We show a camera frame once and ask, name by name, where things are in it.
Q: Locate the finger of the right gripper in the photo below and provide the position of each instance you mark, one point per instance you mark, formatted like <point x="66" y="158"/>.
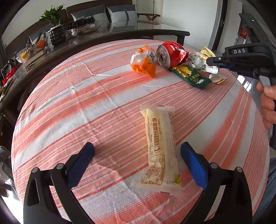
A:
<point x="220" y="60"/>

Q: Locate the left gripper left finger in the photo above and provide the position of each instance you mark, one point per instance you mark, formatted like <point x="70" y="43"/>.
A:
<point x="39" y="205"/>

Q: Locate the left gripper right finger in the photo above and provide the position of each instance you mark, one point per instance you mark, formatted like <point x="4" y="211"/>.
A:
<point x="235" y="205"/>

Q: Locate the green yellow snack wrapper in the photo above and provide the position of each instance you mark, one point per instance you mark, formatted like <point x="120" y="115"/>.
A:
<point x="198" y="61"/>

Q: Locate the dark green snack bag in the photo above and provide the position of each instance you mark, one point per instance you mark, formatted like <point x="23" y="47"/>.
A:
<point x="191" y="76"/>

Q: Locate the crushed red soda can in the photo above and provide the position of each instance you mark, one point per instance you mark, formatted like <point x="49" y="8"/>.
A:
<point x="171" y="54"/>

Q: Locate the cream bread wrapper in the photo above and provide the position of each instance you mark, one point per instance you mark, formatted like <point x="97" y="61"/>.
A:
<point x="163" y="173"/>

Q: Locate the orange white snack wrapper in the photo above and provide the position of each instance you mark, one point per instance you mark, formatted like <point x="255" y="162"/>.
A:
<point x="142" y="61"/>

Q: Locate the person right hand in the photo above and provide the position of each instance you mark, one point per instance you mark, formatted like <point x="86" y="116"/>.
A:
<point x="267" y="104"/>

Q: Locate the wooden stool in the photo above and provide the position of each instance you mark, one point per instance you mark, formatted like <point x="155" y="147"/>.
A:
<point x="150" y="17"/>

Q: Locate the striped orange white tablecloth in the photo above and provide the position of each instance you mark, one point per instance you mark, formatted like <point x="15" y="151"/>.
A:
<point x="94" y="96"/>

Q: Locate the grey white cushion right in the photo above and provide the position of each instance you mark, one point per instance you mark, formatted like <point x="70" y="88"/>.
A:
<point x="122" y="13"/>

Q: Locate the grey white cushion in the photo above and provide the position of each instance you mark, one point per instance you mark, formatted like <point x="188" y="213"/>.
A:
<point x="122" y="13"/>
<point x="97" y="12"/>

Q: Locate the grey white cushion middle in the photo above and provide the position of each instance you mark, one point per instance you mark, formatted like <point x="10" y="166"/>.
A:
<point x="97" y="12"/>

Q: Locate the red gift bag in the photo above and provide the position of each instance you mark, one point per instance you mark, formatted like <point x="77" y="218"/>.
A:
<point x="7" y="72"/>

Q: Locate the dark wooden coffee table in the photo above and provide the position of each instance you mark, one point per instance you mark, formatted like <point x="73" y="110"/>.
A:
<point x="106" y="33"/>

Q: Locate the glass snack bowl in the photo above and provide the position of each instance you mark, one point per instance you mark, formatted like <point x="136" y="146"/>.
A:
<point x="83" y="26"/>

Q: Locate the glass fruit bowl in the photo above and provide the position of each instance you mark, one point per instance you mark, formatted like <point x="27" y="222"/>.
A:
<point x="32" y="49"/>

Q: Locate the potted green plant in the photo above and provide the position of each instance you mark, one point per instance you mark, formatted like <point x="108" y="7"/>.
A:
<point x="57" y="33"/>

